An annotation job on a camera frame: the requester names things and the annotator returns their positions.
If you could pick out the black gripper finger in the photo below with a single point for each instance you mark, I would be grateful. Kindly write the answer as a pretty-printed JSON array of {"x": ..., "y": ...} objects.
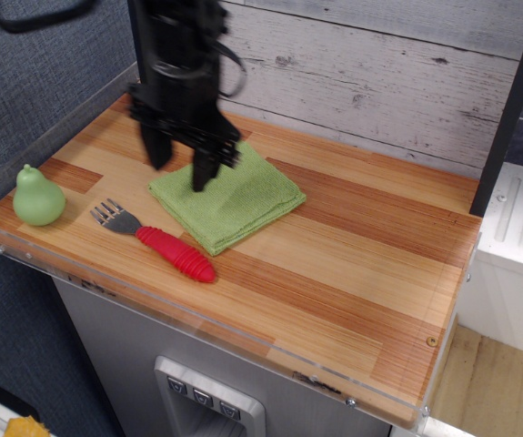
[
  {"x": 205, "y": 167},
  {"x": 158, "y": 146}
]

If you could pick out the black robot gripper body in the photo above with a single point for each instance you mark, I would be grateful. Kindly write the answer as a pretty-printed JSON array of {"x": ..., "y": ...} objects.
[{"x": 182, "y": 102}]

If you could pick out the green cloth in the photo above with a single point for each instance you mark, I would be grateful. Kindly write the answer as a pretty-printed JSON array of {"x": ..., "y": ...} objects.
[{"x": 234, "y": 205}]

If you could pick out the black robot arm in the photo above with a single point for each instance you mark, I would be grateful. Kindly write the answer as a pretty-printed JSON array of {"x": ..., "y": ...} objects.
[{"x": 178, "y": 53}]

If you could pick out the green toy pear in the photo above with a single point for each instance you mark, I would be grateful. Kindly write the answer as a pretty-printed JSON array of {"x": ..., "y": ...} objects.
[{"x": 37, "y": 201}]

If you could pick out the grey toy fridge cabinet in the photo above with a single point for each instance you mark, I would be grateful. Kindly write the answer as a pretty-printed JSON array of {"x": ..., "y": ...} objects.
[{"x": 124, "y": 344}]

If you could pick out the silver dispenser panel with buttons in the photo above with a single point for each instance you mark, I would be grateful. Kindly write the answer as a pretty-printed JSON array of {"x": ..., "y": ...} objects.
[{"x": 206, "y": 400}]

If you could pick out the brass screw in table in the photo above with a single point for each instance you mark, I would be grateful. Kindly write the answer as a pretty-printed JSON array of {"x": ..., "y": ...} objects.
[{"x": 432, "y": 341}]

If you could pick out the yellow object at corner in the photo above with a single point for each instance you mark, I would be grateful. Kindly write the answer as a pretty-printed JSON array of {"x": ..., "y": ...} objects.
[{"x": 25, "y": 427}]

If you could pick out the white toy sink unit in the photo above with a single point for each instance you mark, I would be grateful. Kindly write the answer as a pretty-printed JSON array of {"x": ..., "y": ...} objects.
[{"x": 490, "y": 301}]

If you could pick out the red handled metal fork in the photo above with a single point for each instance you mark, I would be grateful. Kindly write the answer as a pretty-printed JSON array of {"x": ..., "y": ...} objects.
[{"x": 180, "y": 255}]

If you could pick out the black right vertical post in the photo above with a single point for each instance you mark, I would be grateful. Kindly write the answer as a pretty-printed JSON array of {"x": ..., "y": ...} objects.
[{"x": 500, "y": 145}]

